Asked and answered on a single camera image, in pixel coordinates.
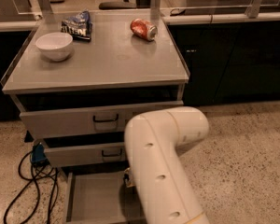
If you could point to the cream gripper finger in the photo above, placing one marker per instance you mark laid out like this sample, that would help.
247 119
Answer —
128 178

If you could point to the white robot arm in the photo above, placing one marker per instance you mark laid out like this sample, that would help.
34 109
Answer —
163 187

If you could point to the grey bottom drawer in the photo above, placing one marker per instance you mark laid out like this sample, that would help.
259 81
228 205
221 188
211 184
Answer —
101 199

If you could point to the grey drawer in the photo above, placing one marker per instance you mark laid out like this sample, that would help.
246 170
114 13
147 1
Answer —
82 155
78 121
101 199

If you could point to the grey top drawer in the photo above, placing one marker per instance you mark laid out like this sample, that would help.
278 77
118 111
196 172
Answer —
78 121

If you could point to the grey middle drawer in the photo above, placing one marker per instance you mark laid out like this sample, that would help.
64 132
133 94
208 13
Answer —
82 155

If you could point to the grey drawer cabinet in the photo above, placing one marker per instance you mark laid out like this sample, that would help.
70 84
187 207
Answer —
114 68

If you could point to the blue power adapter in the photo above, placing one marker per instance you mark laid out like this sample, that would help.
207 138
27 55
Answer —
38 157

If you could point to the white ceramic bowl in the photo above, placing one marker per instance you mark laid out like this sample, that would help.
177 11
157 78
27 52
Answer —
55 46

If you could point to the red soda can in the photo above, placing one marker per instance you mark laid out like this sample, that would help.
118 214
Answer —
144 29

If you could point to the dark low cabinet right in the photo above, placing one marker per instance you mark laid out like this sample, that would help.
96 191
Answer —
230 62

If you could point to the blue chip bag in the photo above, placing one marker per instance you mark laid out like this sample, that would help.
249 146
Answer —
78 26

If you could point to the black middle drawer handle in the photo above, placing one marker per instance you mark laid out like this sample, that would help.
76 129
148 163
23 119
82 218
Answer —
108 153

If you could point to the black drawer handle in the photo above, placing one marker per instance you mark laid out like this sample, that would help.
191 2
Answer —
108 153
96 120

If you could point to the black top drawer handle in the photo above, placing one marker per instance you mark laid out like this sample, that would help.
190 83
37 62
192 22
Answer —
96 120

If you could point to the metal post right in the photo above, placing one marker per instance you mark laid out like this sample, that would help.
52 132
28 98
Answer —
252 10

